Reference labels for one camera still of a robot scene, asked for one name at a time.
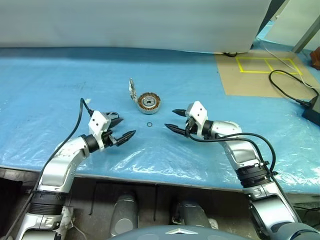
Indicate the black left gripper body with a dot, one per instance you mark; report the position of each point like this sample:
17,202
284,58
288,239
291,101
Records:
111,140

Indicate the grey robot torso with chevron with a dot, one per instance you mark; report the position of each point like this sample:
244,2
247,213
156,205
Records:
175,233

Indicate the white crumpled cloth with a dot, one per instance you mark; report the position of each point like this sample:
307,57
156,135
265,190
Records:
67,220

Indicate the white backdrop board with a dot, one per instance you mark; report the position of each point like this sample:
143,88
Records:
125,22

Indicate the motor stator with copper windings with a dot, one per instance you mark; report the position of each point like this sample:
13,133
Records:
143,106

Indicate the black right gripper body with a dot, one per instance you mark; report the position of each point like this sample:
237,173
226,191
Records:
191,126

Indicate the black power adapter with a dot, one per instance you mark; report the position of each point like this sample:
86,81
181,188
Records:
313,110

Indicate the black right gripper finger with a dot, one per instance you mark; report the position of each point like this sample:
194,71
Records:
179,113
176,129

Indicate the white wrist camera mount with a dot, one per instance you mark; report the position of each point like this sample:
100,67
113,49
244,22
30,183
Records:
198,110
97,121

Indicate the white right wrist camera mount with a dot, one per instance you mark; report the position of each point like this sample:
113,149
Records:
198,110

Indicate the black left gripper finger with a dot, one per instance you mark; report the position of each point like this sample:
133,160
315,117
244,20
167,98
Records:
125,137
116,122

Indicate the silver round motor cover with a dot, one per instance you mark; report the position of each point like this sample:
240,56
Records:
132,91

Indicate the blue plastic table sheet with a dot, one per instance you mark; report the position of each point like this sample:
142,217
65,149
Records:
50,75

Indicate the grey rounded robot leg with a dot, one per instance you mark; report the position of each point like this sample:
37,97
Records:
192,215
125,212

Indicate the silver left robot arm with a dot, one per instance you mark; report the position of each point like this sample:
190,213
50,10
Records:
57,170

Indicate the yellow tape rectangle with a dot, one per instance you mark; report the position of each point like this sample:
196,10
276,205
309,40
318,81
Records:
239,65

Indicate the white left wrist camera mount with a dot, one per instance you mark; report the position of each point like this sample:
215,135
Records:
97,121

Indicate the brown wooden block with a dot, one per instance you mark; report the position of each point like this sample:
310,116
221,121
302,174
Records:
316,58

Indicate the brown cardboard sheet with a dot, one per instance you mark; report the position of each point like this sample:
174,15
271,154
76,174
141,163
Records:
250,82

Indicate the small white object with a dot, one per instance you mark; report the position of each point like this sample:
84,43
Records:
213,223

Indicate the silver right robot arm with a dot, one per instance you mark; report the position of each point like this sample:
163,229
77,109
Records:
250,155

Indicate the white side panel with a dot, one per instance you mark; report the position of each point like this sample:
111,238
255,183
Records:
290,22

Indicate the grey metal post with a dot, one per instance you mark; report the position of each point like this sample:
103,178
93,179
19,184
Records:
306,36

